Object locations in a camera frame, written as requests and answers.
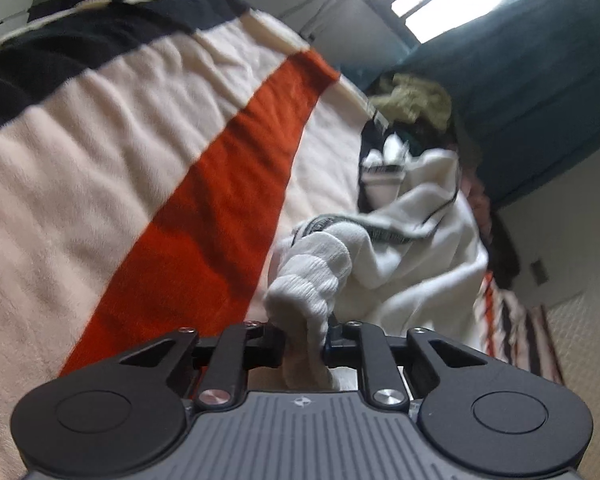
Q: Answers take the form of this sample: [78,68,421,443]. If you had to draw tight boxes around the grey wall outlet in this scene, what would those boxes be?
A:
[529,259,551,287]

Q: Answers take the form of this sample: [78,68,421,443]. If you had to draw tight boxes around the yellow-green crumpled cloth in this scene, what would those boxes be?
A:
[367,72,454,127]

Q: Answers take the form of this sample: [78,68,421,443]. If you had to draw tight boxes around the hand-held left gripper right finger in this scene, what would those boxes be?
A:
[323,320,482,407]

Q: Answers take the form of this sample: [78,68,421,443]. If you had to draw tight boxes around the black garment with white print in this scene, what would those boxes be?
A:
[356,119,423,213]

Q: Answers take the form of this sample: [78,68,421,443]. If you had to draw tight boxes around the teal curtain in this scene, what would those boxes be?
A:
[340,0,600,209]

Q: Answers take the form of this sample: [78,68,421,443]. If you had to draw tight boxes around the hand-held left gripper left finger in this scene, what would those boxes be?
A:
[120,320,287,409]

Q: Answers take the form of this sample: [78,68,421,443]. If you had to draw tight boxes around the dark cloth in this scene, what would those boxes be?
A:
[486,209,524,289]

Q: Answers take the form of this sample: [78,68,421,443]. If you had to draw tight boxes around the orange black cream striped blanket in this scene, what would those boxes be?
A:
[0,0,567,480]

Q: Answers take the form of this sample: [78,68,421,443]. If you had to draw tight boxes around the white hooded sweatshirt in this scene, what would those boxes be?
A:
[262,147,491,392]

